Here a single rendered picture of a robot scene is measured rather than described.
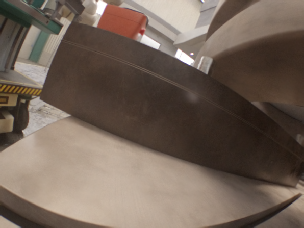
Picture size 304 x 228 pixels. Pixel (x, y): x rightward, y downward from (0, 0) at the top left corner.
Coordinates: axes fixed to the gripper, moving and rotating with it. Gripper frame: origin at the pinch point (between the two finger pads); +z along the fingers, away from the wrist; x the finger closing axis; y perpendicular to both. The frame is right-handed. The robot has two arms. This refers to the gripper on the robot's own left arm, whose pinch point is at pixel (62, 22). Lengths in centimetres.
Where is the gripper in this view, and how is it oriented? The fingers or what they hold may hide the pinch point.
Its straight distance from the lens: 76.9
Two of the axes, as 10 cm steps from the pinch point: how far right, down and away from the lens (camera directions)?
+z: -3.9, 9.2, 0.7
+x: 1.1, -0.3, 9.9
